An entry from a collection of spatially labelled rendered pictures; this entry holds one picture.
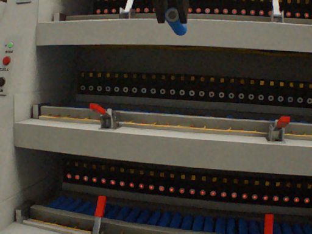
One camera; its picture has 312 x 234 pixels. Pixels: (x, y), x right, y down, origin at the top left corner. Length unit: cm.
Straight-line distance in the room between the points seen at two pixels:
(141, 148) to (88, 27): 24
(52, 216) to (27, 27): 37
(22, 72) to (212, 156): 37
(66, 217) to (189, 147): 26
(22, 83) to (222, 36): 37
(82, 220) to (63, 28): 35
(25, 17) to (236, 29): 41
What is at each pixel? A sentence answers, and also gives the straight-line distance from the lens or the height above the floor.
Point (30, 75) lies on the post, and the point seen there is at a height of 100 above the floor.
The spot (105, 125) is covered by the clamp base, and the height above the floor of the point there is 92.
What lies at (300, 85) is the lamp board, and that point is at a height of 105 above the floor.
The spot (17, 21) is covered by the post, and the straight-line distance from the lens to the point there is 69.
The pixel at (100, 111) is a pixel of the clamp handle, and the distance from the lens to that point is 48.
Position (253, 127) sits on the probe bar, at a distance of 53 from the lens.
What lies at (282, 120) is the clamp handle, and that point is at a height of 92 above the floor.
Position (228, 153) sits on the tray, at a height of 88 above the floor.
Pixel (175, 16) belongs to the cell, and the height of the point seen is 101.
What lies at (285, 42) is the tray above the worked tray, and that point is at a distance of 55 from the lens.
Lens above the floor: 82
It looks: 13 degrees up
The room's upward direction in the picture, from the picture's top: 7 degrees clockwise
